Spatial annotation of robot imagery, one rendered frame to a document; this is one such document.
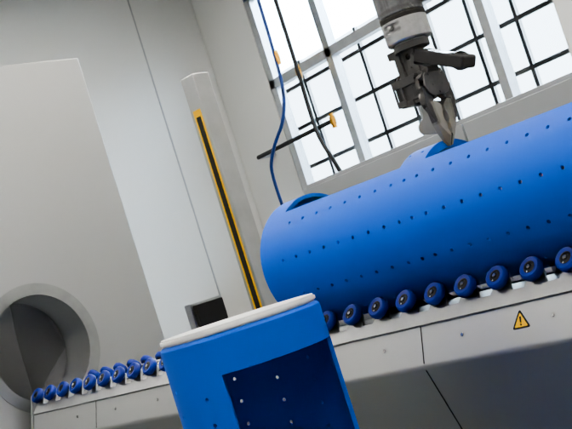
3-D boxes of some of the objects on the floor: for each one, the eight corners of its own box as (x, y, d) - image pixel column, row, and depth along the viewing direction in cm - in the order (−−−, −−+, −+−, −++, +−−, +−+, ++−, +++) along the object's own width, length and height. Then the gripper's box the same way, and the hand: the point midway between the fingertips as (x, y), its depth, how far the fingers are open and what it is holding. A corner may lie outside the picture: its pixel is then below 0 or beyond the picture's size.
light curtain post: (375, 650, 300) (196, 78, 309) (391, 651, 295) (208, 71, 304) (362, 660, 296) (180, 80, 305) (377, 661, 291) (191, 73, 300)
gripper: (406, 50, 213) (439, 151, 212) (377, 54, 207) (411, 158, 206) (438, 35, 207) (472, 139, 206) (408, 38, 201) (444, 145, 200)
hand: (451, 138), depth 204 cm, fingers closed, pressing on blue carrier
